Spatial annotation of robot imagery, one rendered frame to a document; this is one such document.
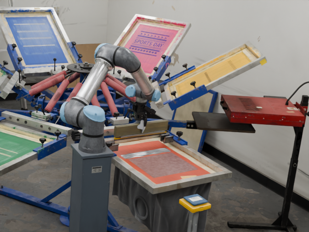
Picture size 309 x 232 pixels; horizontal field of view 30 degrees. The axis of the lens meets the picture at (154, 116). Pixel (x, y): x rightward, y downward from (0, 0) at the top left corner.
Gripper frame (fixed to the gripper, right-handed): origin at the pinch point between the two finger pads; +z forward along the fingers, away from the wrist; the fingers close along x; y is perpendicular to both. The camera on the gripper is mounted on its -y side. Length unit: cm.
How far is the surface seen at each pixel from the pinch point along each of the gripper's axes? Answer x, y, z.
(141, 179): 48, 29, 10
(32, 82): -175, 6, 14
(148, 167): 28.8, 11.4, 13.7
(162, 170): 34.9, 5.4, 13.7
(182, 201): 75, 18, 14
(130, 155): 8.8, 12.5, 12.9
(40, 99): -95, 31, 4
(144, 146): -3.5, -5.6, 13.5
